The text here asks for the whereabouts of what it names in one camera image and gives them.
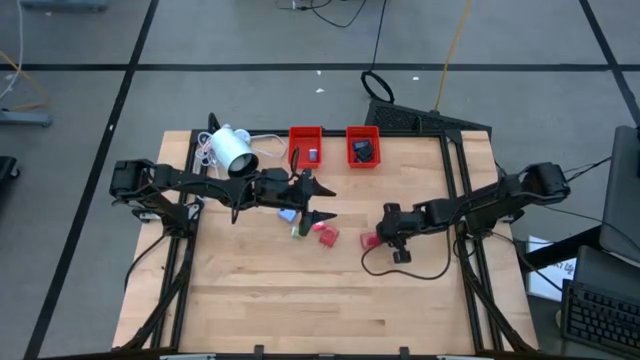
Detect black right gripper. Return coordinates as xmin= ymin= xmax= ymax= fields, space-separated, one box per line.
xmin=375 ymin=202 xmax=429 ymax=265

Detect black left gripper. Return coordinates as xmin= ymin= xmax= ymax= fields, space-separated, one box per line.
xmin=259 ymin=167 xmax=338 ymax=236

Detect red cube wall charger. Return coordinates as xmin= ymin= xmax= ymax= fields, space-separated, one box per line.
xmin=359 ymin=230 xmax=384 ymax=251
xmin=318 ymin=225 xmax=341 ymax=248

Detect red plastic slotted basket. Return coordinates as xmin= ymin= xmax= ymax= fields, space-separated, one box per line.
xmin=345 ymin=125 xmax=382 ymax=169
xmin=288 ymin=125 xmax=325 ymax=170

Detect black perforated metal box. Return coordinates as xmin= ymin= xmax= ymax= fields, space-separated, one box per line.
xmin=364 ymin=98 xmax=494 ymax=135

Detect white paper sheet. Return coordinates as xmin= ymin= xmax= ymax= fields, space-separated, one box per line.
xmin=527 ymin=234 xmax=577 ymax=302

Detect black desk leg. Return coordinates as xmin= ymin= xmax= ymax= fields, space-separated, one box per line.
xmin=519 ymin=224 xmax=604 ymax=271

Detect dark grey laptop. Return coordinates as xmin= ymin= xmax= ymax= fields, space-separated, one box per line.
xmin=572 ymin=244 xmax=640 ymax=296

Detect black keyboard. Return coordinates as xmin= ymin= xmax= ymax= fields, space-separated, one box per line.
xmin=559 ymin=278 xmax=640 ymax=357

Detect grey monitor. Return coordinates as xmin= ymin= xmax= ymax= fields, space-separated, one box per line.
xmin=598 ymin=124 xmax=640 ymax=264

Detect grey table foot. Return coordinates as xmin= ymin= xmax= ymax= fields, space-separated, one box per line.
xmin=0 ymin=109 xmax=54 ymax=129
xmin=19 ymin=0 xmax=111 ymax=12

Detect black caster base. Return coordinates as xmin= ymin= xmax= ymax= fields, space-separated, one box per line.
xmin=0 ymin=155 xmax=21 ymax=194

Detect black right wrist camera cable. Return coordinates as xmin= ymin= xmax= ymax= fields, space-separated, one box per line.
xmin=360 ymin=227 xmax=453 ymax=280

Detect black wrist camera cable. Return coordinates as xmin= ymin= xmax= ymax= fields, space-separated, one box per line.
xmin=229 ymin=146 xmax=302 ymax=225
xmin=360 ymin=227 xmax=453 ymax=280

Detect black left wrist camera cable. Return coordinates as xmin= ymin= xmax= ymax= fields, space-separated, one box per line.
xmin=229 ymin=146 xmax=302 ymax=225

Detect black aluminium table frame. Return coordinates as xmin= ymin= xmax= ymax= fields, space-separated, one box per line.
xmin=112 ymin=112 xmax=540 ymax=357

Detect white camera with cable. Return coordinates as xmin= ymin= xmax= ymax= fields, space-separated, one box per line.
xmin=197 ymin=130 xmax=290 ymax=169

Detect black coiled cable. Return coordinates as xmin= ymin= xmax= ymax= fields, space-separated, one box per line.
xmin=360 ymin=0 xmax=396 ymax=105

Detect black floor cable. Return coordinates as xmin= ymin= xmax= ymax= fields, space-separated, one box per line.
xmin=277 ymin=0 xmax=370 ymax=29

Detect yellow cable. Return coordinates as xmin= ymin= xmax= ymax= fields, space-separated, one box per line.
xmin=433 ymin=0 xmax=474 ymax=112
xmin=0 ymin=49 xmax=51 ymax=112

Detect white cable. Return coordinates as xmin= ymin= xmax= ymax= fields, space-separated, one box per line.
xmin=0 ymin=0 xmax=26 ymax=101

